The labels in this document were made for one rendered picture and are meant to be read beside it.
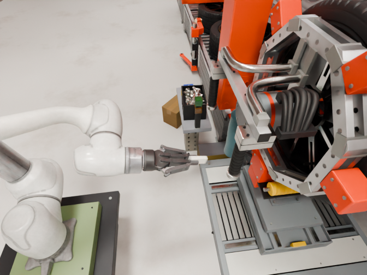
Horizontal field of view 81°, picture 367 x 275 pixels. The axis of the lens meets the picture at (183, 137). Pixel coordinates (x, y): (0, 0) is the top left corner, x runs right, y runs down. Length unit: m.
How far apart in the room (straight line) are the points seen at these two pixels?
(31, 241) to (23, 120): 0.45
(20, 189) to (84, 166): 0.39
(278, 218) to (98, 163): 0.96
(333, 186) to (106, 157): 0.62
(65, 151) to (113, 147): 1.29
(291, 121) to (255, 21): 0.61
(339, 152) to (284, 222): 0.74
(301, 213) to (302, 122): 0.85
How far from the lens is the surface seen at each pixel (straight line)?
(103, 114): 0.77
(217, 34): 2.24
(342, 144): 0.62
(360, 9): 0.74
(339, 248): 1.55
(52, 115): 0.75
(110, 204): 1.22
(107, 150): 0.70
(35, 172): 1.03
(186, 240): 1.41
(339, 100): 0.62
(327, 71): 0.84
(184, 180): 1.57
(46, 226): 0.97
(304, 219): 1.35
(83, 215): 1.18
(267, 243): 1.32
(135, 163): 0.71
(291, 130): 0.57
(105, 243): 1.15
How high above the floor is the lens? 1.35
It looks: 48 degrees down
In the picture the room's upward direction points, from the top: 1 degrees counter-clockwise
